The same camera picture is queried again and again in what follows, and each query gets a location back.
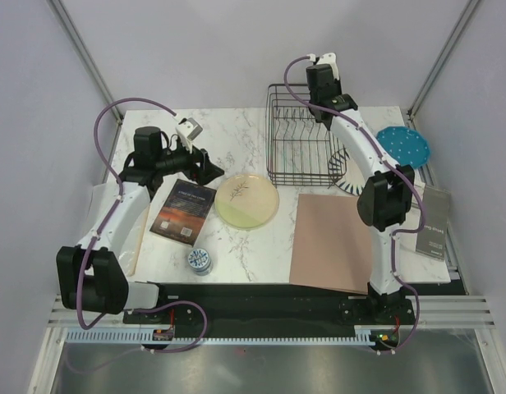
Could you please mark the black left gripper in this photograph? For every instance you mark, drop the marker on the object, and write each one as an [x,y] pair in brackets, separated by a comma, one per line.
[206,172]

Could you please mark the cream plate with branch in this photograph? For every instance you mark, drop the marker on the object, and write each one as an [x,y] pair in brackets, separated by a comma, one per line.
[246,201]

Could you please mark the black wire dish rack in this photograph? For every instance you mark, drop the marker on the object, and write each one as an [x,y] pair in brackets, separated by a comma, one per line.
[299,150]

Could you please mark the blue striped white plate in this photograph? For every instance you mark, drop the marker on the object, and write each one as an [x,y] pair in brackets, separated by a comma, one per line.
[347,172]

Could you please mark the teal polka dot plate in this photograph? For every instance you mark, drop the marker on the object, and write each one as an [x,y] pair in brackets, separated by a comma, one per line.
[405,145]

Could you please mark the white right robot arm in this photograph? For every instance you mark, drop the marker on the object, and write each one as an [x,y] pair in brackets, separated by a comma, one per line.
[387,194]

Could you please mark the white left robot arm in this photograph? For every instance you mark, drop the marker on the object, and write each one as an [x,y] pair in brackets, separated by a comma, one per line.
[89,273]

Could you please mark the dark sunset book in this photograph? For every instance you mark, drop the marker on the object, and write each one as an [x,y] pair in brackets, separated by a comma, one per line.
[184,212]

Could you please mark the blue patterned small cup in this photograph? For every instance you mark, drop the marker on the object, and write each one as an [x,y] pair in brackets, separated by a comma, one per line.
[200,261]

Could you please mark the clear plastic bag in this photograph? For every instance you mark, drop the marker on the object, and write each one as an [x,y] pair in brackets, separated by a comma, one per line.
[130,246]

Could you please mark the pink folder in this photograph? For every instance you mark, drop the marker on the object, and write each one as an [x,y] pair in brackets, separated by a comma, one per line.
[331,245]

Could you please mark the grey setup guide booklet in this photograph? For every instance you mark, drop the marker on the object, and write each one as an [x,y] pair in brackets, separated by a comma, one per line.
[431,241]

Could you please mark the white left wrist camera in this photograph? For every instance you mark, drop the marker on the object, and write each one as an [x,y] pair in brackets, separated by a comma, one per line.
[188,130]

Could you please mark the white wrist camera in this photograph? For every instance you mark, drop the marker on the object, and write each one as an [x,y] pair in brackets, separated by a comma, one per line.
[188,130]
[329,59]

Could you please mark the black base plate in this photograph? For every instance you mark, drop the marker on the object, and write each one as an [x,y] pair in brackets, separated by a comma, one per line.
[269,309]

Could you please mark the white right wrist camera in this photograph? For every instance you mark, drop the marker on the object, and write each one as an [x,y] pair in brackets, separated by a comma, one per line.
[329,59]

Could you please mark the white cable duct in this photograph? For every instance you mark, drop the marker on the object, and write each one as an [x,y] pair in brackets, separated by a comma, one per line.
[155,337]

